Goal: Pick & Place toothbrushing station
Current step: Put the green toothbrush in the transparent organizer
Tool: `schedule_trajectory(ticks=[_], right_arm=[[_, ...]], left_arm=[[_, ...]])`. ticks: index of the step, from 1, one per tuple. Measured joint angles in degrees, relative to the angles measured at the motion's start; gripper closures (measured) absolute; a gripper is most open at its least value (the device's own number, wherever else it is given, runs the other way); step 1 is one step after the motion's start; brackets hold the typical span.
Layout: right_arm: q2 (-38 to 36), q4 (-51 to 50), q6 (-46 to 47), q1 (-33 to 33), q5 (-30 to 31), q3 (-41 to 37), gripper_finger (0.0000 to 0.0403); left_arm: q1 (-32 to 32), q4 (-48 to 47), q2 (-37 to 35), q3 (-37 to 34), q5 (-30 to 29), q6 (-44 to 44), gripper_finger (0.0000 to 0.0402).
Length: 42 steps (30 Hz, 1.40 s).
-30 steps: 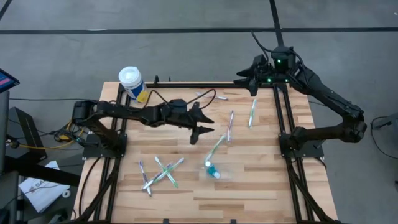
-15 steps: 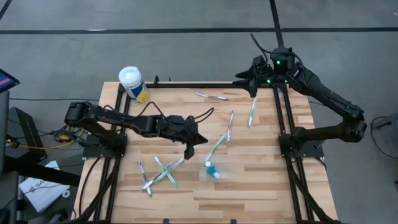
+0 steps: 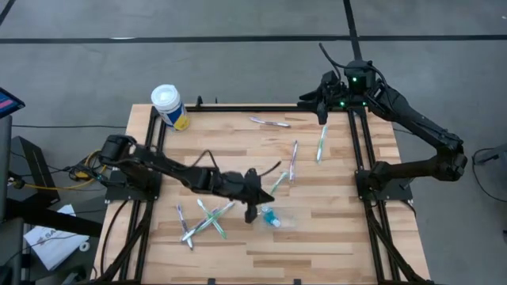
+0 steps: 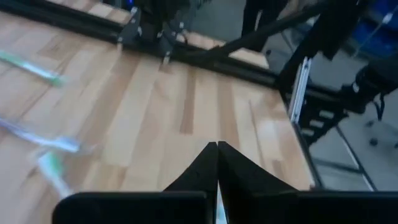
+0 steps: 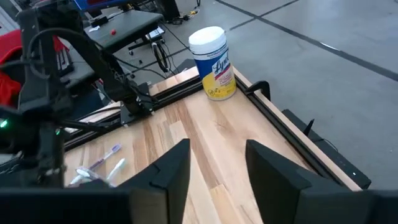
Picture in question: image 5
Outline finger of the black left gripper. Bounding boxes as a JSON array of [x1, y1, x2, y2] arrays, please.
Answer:
[[37, 136, 66, 188]]

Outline green toothbrush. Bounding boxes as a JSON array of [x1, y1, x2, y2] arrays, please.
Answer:
[[68, 167, 95, 187], [105, 157, 127, 182]]

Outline black equipment cart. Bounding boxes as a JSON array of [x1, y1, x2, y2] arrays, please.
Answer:
[[83, 9, 165, 54]]

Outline black bar with indicator light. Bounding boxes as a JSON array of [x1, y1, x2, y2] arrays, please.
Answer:
[[281, 108, 373, 190]]

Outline red cloth item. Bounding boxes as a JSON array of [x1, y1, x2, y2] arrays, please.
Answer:
[[0, 29, 70, 106]]

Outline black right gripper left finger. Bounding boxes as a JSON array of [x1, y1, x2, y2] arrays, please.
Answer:
[[119, 138, 192, 224]]

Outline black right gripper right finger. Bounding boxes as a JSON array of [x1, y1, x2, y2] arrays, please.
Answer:
[[245, 139, 374, 224]]

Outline Lysol wipes canister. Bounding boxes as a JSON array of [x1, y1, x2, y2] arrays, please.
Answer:
[[188, 26, 238, 101]]

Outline blue-screen monitor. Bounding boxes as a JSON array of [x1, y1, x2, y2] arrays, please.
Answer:
[[73, 0, 131, 12]]

